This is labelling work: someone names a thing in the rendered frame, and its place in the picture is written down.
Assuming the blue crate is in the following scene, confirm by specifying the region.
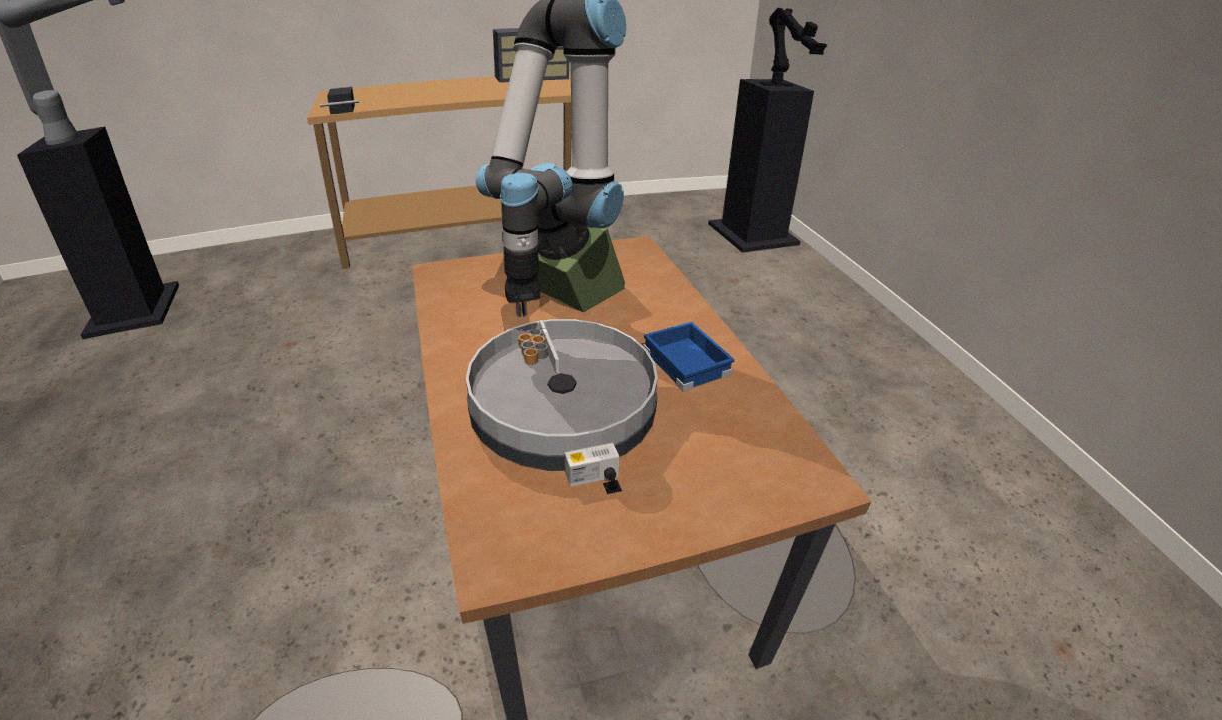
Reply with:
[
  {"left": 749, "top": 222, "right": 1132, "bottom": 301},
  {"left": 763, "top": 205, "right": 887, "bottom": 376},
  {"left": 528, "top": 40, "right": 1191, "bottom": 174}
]
[{"left": 643, "top": 321, "right": 734, "bottom": 392}]

